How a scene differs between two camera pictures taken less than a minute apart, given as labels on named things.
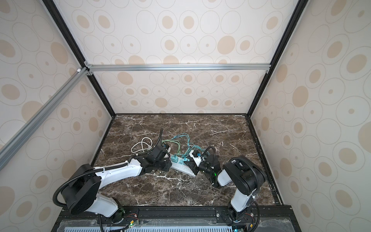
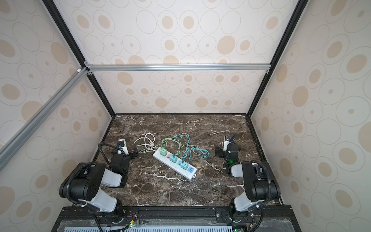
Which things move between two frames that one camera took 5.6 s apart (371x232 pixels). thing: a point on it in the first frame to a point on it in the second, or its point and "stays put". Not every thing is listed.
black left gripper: (167, 167) to (131, 154)
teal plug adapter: (174, 158) stays put
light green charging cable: (179, 149) stays put
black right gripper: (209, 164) to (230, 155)
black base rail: (263, 218) stays put
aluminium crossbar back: (91, 68) stays put
